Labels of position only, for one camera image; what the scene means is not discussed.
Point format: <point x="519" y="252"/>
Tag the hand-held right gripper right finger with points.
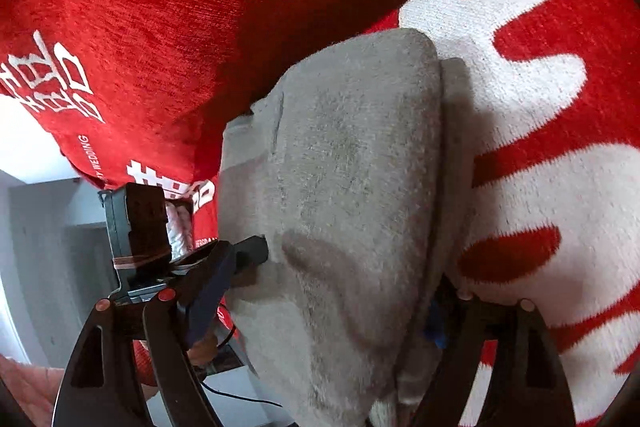
<point x="436" y="327"/>

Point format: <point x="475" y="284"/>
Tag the red blanket with white print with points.
<point x="150" y="7"/>

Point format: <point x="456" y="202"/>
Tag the grey small garment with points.
<point x="350" y="157"/>

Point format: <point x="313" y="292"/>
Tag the white patterned pack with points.
<point x="179" y="227"/>

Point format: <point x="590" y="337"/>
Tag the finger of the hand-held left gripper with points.
<point x="250" y="254"/>

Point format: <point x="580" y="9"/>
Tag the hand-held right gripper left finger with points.
<point x="212" y="302"/>

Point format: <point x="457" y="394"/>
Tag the white cabinet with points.
<point x="50" y="257"/>

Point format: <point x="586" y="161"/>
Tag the person's left hand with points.
<point x="202" y="349"/>

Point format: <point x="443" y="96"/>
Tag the pink patterned cloth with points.
<point x="30" y="382"/>

